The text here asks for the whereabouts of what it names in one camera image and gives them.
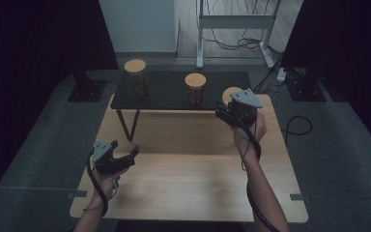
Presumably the black stand base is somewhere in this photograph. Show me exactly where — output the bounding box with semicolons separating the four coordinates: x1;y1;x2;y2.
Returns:
67;69;108;103
284;67;328;103

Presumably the hand-held gripper cable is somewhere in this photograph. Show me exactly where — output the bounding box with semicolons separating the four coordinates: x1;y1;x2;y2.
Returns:
86;153;110;218
228;105;281;232

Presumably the tangle of black cables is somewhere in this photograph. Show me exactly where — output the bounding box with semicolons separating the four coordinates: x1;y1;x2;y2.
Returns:
202;0;271;51

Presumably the wooden cylinder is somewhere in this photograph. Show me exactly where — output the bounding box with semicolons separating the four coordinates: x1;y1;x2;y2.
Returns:
221;86;244;104
184;72;208;106

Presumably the white desk frame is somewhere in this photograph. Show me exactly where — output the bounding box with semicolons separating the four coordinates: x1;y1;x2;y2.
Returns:
195;0;283;71

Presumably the person's right hand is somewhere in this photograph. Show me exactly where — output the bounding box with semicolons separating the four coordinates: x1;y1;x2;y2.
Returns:
232;110;269;160

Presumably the white power strip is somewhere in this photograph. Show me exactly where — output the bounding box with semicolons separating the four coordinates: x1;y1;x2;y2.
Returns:
275;67;288;82

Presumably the black shelf with metal legs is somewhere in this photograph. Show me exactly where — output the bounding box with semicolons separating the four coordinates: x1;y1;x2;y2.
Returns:
109;71;258;143

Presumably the right hand-held gripper cable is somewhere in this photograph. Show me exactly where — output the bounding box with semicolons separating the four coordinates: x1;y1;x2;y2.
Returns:
228;105;281;232

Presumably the black looped floor cable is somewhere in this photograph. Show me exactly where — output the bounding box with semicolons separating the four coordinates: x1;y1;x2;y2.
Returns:
280;115;314;144

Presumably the person's left hand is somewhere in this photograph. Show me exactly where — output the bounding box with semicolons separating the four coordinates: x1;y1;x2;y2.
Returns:
91;167;129;203

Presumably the left hand-held gripper cable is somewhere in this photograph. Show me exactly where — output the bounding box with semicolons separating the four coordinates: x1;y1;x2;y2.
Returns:
86;153;110;218

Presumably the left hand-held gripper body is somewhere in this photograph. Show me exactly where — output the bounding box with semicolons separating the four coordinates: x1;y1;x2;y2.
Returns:
92;139;136;175

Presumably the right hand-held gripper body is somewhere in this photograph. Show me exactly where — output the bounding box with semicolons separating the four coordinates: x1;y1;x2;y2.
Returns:
215;88;264;129

